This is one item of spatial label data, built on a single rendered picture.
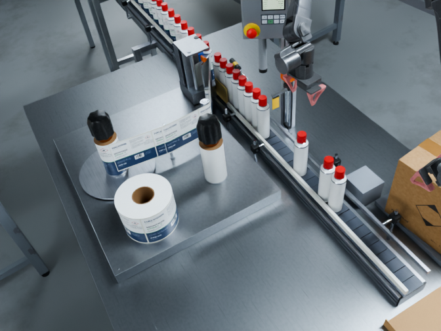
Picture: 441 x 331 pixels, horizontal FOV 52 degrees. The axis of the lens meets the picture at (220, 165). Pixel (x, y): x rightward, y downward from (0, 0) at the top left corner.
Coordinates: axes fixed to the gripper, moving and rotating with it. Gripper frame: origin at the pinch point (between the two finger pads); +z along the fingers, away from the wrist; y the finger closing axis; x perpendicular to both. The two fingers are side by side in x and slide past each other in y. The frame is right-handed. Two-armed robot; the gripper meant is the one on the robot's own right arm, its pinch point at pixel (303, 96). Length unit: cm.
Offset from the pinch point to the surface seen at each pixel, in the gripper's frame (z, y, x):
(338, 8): 88, -142, 168
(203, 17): 119, -260, 112
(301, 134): 12.4, 4.2, -4.3
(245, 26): -13.7, -30.9, -0.3
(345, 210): 33.1, 27.4, -3.8
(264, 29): -12.0, -26.5, 4.8
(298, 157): 21.9, 5.1, -6.0
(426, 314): 38, 68, -11
